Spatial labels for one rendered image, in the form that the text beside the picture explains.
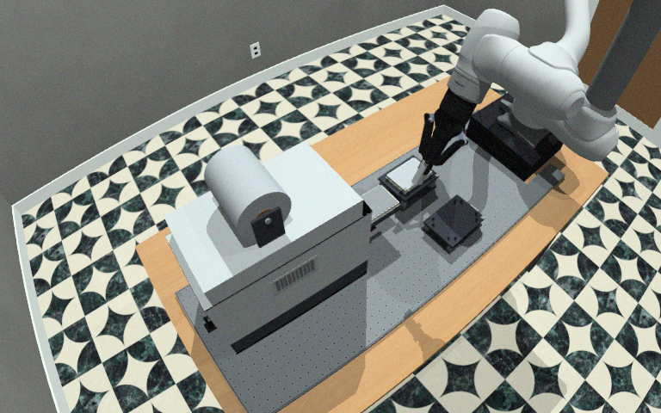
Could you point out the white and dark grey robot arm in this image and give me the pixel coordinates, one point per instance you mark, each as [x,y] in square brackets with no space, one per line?
[544,79]

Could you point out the light grey cylindrical roll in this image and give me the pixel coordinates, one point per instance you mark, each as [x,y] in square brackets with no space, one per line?
[243,188]

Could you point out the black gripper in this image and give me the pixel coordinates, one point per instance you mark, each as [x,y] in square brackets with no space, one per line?
[452,121]

